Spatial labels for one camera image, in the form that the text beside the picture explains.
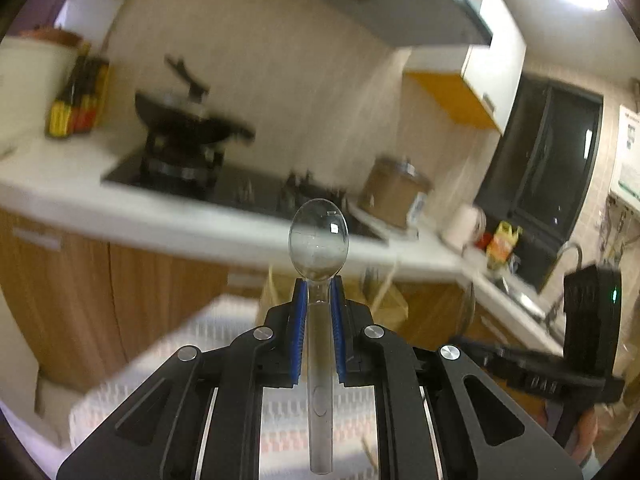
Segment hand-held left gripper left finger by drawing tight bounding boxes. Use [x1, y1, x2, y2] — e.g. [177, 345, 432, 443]
[56, 277, 307, 480]

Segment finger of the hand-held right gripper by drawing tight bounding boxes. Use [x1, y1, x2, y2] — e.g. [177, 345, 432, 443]
[462, 338, 569, 400]

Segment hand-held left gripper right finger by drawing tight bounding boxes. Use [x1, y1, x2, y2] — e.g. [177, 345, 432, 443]
[331, 276, 584, 480]

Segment tan slotted utensil basket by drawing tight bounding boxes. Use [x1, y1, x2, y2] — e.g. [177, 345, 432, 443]
[258, 264, 409, 335]

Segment clear plastic spoon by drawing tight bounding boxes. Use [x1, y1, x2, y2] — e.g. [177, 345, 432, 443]
[288, 198, 350, 476]

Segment person's right forearm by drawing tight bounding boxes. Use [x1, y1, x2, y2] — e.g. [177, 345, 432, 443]
[574, 404, 602, 469]

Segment steel sink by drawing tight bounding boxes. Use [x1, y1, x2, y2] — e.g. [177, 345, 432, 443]
[492, 272, 549, 322]

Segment chrome faucet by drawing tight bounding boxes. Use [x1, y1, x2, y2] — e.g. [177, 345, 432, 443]
[546, 242, 584, 322]

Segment yellow oil bottle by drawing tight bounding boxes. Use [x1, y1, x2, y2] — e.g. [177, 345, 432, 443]
[485, 220, 524, 269]

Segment striped woven tablecloth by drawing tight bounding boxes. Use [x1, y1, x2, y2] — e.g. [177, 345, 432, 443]
[67, 294, 451, 480]

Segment brown rice cooker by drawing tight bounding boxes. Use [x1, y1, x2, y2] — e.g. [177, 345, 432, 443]
[358, 155, 434, 231]

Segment black gas stove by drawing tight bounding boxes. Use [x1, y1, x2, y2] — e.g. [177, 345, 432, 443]
[101, 146, 390, 242]

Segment white electric kettle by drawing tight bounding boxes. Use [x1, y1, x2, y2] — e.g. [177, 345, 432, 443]
[442, 203, 487, 251]

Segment dark kitchen window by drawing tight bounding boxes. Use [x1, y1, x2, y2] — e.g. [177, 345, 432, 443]
[472, 73, 605, 294]

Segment white water heater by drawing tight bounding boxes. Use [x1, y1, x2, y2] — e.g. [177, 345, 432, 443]
[608, 103, 640, 212]

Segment wooden base cabinets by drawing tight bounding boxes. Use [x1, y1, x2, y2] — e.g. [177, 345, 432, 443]
[0, 209, 552, 392]

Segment black wok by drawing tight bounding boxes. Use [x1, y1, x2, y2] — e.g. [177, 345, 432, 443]
[133, 90, 257, 148]

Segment white kitchen countertop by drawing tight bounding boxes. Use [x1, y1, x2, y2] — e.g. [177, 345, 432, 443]
[0, 132, 567, 357]

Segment red label sauce bottle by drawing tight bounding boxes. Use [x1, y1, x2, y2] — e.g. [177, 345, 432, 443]
[88, 57, 110, 131]

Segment dark sauce bottle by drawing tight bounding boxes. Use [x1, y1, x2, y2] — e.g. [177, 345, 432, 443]
[70, 56, 97, 134]

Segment grey range hood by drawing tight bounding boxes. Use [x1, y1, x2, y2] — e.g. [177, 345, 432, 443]
[219, 0, 494, 49]

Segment white yellow wall cabinet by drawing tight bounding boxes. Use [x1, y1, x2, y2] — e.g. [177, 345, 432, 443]
[402, 0, 527, 135]

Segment wall pass-through opening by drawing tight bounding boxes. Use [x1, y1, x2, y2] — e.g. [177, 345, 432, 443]
[7, 0, 73, 38]

